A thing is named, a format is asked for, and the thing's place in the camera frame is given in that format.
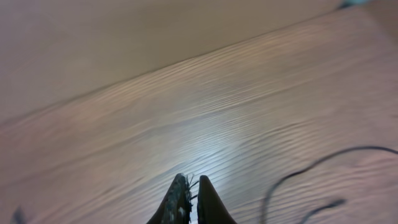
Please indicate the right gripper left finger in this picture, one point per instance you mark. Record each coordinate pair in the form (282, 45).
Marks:
(176, 205)

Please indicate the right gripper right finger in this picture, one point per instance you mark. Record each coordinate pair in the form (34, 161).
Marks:
(210, 208)

